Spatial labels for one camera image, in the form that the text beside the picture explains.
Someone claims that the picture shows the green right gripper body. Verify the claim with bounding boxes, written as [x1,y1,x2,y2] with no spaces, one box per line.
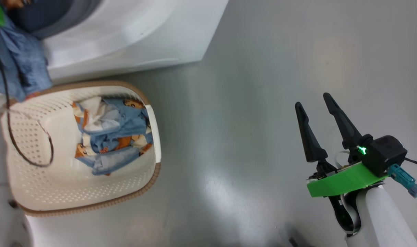
[307,161,389,237]

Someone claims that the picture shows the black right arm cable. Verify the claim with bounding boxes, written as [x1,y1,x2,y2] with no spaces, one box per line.
[387,158,417,201]

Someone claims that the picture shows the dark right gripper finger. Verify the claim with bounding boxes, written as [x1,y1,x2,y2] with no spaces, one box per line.
[323,92,373,163]
[295,102,328,163]

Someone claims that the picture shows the blue garment orange prints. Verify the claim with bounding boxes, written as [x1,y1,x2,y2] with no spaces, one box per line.
[0,14,53,102]

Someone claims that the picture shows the white front-load washing machine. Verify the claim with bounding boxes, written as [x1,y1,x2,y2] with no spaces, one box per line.
[0,0,229,84]

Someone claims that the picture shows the cream basket brown rim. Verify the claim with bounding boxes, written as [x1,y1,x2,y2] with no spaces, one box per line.
[0,81,162,217]

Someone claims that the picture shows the white blue cartoon-print garment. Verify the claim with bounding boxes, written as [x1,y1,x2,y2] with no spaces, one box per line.
[72,96,154,176]

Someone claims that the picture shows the grey rubber door gasket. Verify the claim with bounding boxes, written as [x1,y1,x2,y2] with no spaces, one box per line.
[6,0,103,39]

